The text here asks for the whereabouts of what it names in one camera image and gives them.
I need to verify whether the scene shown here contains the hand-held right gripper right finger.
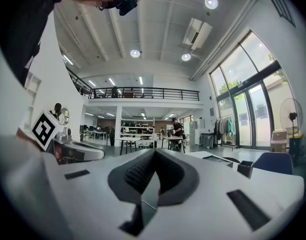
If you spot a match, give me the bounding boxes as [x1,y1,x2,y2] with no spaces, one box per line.
[142,148,306,240]

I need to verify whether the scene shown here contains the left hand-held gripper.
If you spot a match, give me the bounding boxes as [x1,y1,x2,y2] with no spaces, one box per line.
[31,110,105,165]

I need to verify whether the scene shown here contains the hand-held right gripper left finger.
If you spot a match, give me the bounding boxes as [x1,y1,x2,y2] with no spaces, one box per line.
[44,148,156,240]

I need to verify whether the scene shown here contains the person's left forearm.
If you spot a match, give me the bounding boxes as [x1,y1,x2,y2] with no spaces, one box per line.
[16,128,45,152]

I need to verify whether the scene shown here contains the white storage shelving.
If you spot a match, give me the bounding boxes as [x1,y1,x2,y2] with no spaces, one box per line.
[120,117,156,139]

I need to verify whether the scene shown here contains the cardboard box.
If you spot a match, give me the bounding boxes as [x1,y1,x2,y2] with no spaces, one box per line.
[270,130,290,153]

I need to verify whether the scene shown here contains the white table black legs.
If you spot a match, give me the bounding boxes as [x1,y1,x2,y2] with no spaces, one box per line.
[117,136,160,156]
[161,135,186,153]

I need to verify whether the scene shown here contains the black square pen holder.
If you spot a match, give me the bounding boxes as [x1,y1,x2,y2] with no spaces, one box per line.
[237,160,255,179]

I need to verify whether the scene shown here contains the grey metal trolley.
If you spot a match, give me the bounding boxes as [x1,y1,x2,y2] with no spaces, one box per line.
[200,132,215,150]

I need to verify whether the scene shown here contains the black mezzanine railing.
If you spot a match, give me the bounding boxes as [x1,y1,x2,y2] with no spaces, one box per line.
[66,66,200,102]

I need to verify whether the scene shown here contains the white locker cabinet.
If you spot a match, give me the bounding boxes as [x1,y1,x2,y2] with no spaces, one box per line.
[189,118,206,146]

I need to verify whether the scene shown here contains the dark blue chair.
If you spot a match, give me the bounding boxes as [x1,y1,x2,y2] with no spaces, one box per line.
[252,151,294,175]

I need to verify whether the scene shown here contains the clothes rack with garments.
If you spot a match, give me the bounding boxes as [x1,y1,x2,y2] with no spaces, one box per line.
[214,115,237,147]

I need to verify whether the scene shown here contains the black bin yellow lid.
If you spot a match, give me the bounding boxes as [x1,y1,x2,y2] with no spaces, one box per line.
[289,133,305,158]

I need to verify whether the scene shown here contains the black-framed glass entrance doors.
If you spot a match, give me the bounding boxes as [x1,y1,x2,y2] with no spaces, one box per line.
[209,30,297,150]

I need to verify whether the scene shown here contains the black standing fan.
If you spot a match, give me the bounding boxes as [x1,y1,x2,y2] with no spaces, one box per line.
[279,97,304,160]

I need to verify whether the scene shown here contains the person's black clothed torso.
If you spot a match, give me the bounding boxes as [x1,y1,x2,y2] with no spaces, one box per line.
[0,0,68,87]

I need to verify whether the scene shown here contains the white ceiling air conditioner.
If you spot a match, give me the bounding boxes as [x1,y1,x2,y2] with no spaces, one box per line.
[182,17,213,51]

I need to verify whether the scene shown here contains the white ceiling pipes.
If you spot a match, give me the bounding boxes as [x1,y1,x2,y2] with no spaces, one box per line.
[190,0,259,81]

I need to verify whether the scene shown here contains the black head-worn camera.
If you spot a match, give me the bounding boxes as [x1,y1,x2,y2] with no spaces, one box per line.
[116,0,139,17]

